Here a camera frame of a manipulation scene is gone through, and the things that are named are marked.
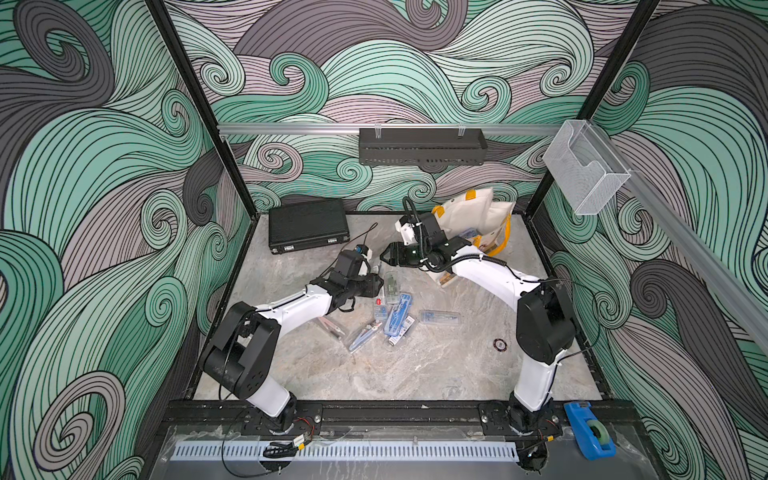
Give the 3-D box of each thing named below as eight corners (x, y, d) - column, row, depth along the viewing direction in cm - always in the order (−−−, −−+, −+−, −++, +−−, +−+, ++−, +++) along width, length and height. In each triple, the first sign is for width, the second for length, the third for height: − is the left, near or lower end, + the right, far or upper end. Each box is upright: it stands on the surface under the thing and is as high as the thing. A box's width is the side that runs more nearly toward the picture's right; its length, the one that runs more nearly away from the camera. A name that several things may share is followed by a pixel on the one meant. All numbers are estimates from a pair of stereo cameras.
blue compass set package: (381, 331, 89) (381, 328, 88) (402, 294, 98) (403, 291, 96) (394, 338, 88) (395, 335, 86) (415, 300, 96) (416, 297, 95)
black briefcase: (272, 259, 107) (267, 248, 103) (272, 219, 121) (268, 208, 116) (352, 245, 112) (351, 234, 107) (343, 207, 125) (342, 197, 121)
